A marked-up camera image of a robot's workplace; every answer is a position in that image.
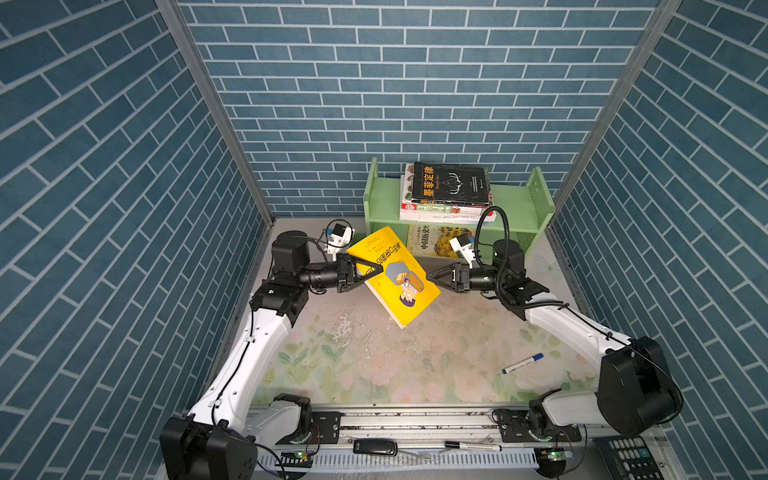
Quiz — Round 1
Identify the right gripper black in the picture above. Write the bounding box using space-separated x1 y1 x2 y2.
428 263 507 294

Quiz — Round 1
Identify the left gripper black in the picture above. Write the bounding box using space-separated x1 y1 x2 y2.
295 257 380 294

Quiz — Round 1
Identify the yellow cartoon history book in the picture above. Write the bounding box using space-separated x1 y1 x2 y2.
407 224 475 259

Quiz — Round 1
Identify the green nature encyclopedia book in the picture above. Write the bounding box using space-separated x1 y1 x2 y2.
401 162 493 216

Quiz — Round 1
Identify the black book yellow title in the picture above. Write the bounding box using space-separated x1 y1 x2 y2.
411 162 492 207

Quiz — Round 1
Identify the white La Dame book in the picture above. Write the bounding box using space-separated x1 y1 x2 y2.
399 175 485 225

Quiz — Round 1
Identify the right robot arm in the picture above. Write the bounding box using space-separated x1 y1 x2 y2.
427 239 684 439

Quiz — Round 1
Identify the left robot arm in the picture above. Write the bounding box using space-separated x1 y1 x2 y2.
160 231 383 479

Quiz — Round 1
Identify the green wooden shelf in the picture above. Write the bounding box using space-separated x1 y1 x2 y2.
363 161 555 252

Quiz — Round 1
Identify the blue white marker pen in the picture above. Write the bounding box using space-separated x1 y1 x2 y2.
502 353 544 375

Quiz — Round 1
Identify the black remote device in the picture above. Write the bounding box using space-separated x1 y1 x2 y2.
353 438 398 456

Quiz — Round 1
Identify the black calculator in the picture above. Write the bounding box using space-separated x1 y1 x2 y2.
594 436 663 480

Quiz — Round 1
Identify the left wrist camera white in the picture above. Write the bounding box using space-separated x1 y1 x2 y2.
325 219 355 249

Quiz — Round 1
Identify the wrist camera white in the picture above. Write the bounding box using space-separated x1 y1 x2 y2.
325 219 355 249
449 233 479 269

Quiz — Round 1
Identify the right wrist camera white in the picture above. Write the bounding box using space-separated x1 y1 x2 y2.
449 233 479 269

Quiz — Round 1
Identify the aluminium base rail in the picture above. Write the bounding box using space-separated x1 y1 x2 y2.
158 404 685 480

